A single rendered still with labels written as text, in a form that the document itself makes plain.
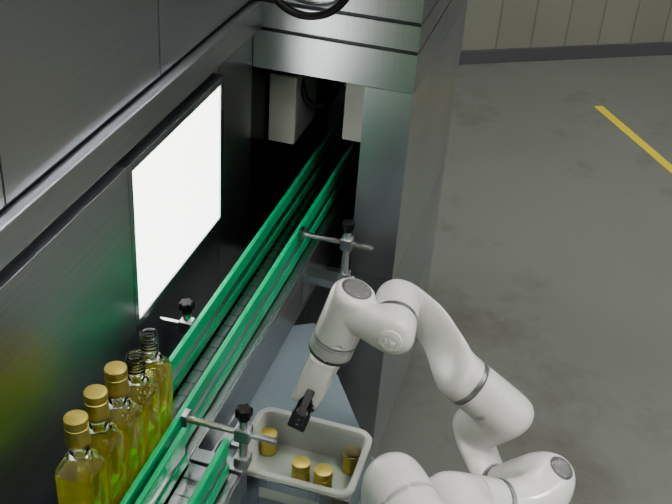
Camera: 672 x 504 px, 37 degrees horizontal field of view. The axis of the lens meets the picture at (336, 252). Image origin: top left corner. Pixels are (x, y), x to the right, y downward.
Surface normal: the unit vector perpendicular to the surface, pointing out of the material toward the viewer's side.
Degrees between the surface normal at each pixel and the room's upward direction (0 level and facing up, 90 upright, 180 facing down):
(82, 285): 90
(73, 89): 90
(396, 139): 90
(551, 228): 0
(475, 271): 0
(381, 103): 90
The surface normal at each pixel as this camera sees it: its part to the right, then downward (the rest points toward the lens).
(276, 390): 0.07, -0.84
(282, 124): -0.28, 0.50
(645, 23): 0.27, 0.53
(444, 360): -0.74, -0.33
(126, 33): 0.96, 0.20
